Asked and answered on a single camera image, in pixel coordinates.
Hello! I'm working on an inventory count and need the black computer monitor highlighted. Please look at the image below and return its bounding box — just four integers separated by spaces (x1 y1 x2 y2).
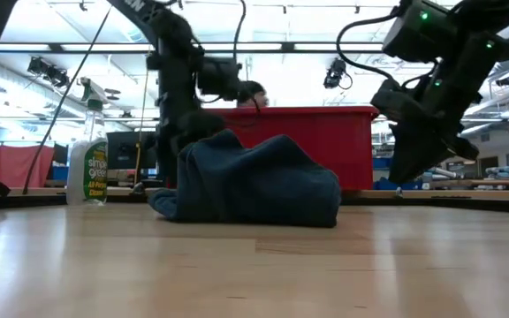
106 131 158 171

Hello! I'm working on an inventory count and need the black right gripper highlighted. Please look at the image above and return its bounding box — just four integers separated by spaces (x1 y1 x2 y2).
389 70 480 185

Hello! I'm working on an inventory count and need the long black cable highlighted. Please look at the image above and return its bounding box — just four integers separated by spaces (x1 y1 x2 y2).
21 6 113 196

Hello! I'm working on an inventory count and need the small black monitor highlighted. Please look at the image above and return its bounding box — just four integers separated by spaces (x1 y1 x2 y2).
53 143 69 167

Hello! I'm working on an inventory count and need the red plastic laundry basket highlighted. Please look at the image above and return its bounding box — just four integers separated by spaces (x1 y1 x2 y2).
209 105 380 192

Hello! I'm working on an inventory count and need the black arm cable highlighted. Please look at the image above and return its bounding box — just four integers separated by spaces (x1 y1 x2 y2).
336 12 399 83
232 0 247 63

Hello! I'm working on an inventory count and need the black ceiling rail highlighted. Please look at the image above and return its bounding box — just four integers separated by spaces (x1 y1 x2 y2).
0 42 509 55

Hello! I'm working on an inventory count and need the cleaner spray bottle green label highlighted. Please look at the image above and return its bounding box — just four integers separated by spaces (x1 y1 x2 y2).
65 77 109 207

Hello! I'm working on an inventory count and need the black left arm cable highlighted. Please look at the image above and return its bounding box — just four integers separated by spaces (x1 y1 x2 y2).
232 0 247 63

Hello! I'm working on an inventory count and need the red hanging cloth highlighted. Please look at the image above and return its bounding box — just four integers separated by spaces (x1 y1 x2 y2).
0 144 56 189

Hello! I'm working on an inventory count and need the dark navy towel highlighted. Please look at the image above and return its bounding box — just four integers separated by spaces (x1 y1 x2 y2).
148 128 342 229

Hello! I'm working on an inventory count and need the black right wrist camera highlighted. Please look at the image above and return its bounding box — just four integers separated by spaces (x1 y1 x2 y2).
370 78 419 125

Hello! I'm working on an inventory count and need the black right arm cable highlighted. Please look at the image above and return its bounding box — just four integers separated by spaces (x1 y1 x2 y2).
336 12 399 83

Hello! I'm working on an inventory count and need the person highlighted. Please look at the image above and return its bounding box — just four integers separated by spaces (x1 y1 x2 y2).
235 79 270 109

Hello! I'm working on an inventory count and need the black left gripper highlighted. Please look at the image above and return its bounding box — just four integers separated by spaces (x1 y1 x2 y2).
156 105 228 189

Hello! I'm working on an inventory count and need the light wooden desk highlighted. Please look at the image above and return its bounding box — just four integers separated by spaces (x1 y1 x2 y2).
0 185 509 203

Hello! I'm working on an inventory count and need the background wooden workbench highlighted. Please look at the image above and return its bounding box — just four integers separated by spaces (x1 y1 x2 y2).
426 178 509 190

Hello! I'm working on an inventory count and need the blue storage bin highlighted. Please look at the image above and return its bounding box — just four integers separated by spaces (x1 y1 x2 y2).
372 178 423 191

